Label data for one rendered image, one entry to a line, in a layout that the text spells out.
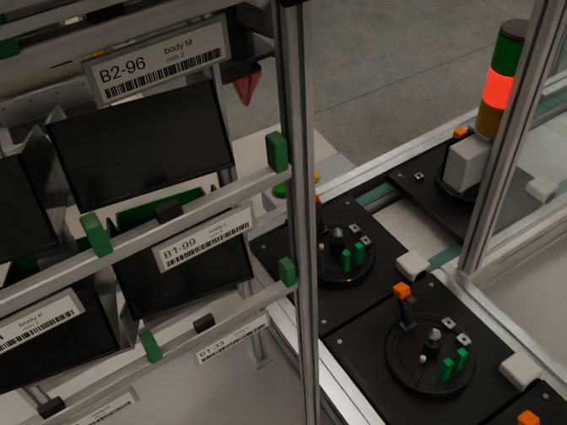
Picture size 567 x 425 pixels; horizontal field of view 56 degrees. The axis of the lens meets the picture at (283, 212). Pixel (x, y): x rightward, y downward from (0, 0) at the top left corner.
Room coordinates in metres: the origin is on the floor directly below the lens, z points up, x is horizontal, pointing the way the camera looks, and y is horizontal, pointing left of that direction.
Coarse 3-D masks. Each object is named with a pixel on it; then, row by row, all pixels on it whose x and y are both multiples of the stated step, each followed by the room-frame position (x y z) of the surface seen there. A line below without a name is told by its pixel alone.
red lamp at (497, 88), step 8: (488, 80) 0.60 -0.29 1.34; (496, 80) 0.59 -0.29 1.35; (504, 80) 0.58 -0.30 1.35; (512, 80) 0.58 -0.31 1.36; (488, 88) 0.60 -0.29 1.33; (496, 88) 0.59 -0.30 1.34; (504, 88) 0.58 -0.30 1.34; (488, 96) 0.59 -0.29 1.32; (496, 96) 0.58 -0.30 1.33; (504, 96) 0.58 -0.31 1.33; (488, 104) 0.59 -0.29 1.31; (496, 104) 0.58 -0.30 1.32; (504, 104) 0.58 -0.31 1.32
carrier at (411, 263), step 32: (352, 224) 0.66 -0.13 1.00; (256, 256) 0.64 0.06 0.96; (320, 256) 0.56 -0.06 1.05; (352, 256) 0.60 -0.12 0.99; (384, 256) 0.61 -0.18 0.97; (416, 256) 0.58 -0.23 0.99; (320, 288) 0.55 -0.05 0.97; (352, 288) 0.54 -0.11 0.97; (384, 288) 0.53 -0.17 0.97; (320, 320) 0.48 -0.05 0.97; (352, 320) 0.48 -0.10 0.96
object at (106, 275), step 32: (32, 256) 0.48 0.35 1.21; (0, 288) 0.39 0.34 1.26; (64, 288) 0.40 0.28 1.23; (96, 288) 0.30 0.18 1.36; (0, 320) 0.27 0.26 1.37; (96, 320) 0.28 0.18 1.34; (32, 352) 0.25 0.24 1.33; (64, 352) 0.26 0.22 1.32; (96, 352) 0.26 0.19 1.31; (0, 384) 0.24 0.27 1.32
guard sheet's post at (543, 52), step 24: (552, 0) 0.56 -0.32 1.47; (528, 24) 0.58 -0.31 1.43; (552, 24) 0.56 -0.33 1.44; (528, 48) 0.57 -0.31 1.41; (552, 48) 0.56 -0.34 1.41; (528, 72) 0.56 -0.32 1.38; (528, 96) 0.56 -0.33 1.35; (504, 120) 0.57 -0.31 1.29; (528, 120) 0.56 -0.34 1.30; (504, 144) 0.56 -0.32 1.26; (504, 168) 0.56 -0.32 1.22; (480, 192) 0.58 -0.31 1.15; (504, 192) 0.56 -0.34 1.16; (480, 216) 0.57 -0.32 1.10; (480, 240) 0.56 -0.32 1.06; (480, 264) 0.57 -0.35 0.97
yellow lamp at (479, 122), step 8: (480, 104) 0.61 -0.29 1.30; (480, 112) 0.60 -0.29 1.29; (488, 112) 0.59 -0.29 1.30; (496, 112) 0.58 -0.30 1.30; (480, 120) 0.60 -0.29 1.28; (488, 120) 0.59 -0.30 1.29; (496, 120) 0.58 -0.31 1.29; (480, 128) 0.59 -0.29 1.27; (488, 128) 0.58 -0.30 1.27; (496, 128) 0.58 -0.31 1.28; (488, 136) 0.58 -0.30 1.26
